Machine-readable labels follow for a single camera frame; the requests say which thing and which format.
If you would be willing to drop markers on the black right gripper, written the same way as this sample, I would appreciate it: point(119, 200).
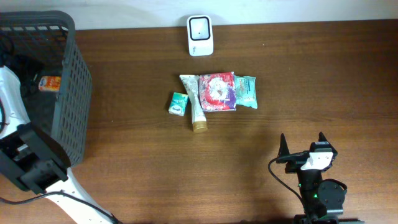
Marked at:
point(295, 161)

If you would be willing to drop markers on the mint green wipes pack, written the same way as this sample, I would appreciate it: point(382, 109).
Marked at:
point(246, 91)

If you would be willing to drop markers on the orange tissue pack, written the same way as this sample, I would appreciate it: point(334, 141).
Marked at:
point(50, 83)

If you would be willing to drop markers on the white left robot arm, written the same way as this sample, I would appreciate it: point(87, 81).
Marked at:
point(33, 161)

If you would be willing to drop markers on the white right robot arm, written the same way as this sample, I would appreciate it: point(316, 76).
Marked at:
point(322, 199)

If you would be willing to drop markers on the white barcode scanner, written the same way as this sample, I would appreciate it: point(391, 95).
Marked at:
point(200, 35)

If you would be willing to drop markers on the white cream tube gold cap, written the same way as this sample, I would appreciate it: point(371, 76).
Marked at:
point(199, 121)

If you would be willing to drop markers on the small teal tissue pack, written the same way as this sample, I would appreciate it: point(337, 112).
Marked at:
point(178, 104)

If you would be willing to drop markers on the dark grey plastic basket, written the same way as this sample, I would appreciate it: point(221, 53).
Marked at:
point(48, 37)

